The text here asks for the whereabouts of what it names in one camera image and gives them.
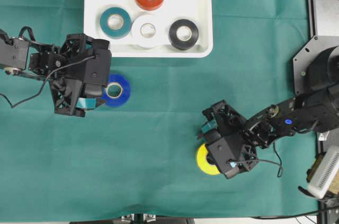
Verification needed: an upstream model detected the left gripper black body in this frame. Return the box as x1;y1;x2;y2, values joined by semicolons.
29;33;111;117

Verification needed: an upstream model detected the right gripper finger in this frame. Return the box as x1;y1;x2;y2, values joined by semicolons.
197;120;216;139

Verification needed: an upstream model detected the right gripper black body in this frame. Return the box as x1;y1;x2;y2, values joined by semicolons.
201;100;275;179

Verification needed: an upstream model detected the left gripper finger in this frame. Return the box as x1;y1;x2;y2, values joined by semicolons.
76;97;105;110

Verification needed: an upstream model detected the yellow tape roll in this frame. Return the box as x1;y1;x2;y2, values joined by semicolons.
195;144;220;175

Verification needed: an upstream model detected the blue tape roll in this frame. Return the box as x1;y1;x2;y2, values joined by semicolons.
101;74;131;107

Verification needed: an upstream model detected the teal tape roll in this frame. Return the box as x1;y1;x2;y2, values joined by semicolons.
100;7;131;39

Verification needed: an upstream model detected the white tape roll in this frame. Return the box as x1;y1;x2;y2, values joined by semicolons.
131;14;169;49

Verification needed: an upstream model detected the black tape roll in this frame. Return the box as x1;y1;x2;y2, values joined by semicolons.
168;19;199;51

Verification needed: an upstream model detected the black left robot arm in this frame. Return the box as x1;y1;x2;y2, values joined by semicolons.
1;26;112;117

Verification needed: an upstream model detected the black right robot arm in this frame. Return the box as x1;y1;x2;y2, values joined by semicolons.
196;47;338;179

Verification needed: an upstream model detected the white plastic case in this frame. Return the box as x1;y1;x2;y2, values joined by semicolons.
84;0;213;58

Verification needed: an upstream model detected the white perforated box device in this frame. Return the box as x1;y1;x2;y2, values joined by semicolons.
307;145;338;199

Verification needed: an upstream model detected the black stand base bottom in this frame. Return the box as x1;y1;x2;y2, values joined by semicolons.
69;213;195;224

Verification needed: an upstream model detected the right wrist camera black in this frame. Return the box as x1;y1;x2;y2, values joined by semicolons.
204;129;242;179

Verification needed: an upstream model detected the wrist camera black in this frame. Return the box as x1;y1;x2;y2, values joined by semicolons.
204;129;242;179
71;48;112;99

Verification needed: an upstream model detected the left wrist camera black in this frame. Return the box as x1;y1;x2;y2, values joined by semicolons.
71;48;112;99

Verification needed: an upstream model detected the black cable right side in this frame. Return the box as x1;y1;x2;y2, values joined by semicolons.
230;141;283;178

